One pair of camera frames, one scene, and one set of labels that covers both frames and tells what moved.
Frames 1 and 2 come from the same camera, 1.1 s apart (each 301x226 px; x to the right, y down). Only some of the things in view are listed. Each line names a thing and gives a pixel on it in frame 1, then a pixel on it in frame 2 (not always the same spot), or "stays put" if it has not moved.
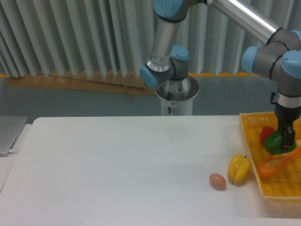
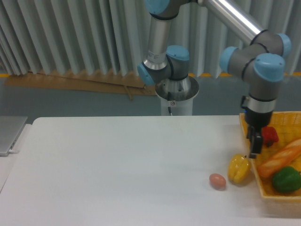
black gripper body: [285, 114] -> [257, 120]
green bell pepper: [273, 143] -> [287, 180]
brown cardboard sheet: [124, 83] stays put
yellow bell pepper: [239, 168] stays put
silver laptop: [11, 128] stays put
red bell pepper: [265, 131] stays put
